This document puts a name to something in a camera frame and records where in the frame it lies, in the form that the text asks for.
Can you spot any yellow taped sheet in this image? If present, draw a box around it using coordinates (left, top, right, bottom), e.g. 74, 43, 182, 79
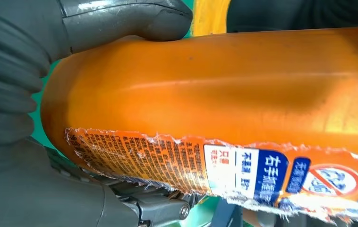
192, 0, 231, 37

